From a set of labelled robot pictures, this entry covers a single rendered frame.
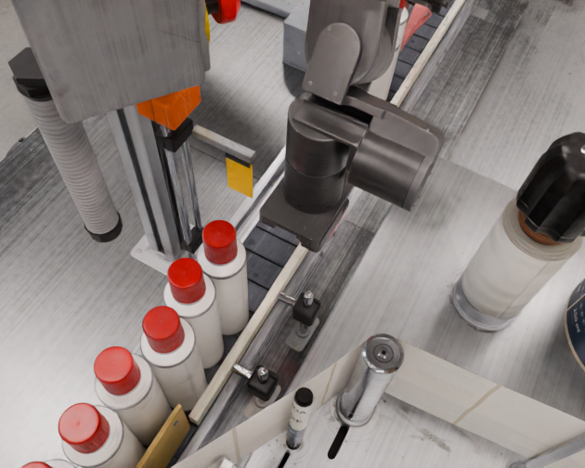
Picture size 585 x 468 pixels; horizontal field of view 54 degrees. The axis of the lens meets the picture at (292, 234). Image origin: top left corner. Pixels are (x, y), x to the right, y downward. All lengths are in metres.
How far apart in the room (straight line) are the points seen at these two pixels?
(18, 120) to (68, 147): 1.81
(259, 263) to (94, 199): 0.31
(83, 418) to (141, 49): 0.29
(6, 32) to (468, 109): 1.99
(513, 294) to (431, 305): 0.12
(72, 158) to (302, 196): 0.20
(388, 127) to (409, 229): 0.38
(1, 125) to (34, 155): 1.29
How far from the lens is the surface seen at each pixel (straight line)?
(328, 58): 0.45
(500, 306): 0.73
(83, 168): 0.49
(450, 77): 1.13
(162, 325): 0.52
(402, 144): 0.46
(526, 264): 0.65
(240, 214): 0.71
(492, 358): 0.77
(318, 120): 0.47
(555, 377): 0.80
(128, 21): 0.35
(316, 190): 0.51
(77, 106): 0.37
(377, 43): 0.45
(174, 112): 0.52
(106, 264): 0.86
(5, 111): 2.33
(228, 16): 0.39
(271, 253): 0.78
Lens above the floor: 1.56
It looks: 58 degrees down
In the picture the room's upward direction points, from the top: 5 degrees clockwise
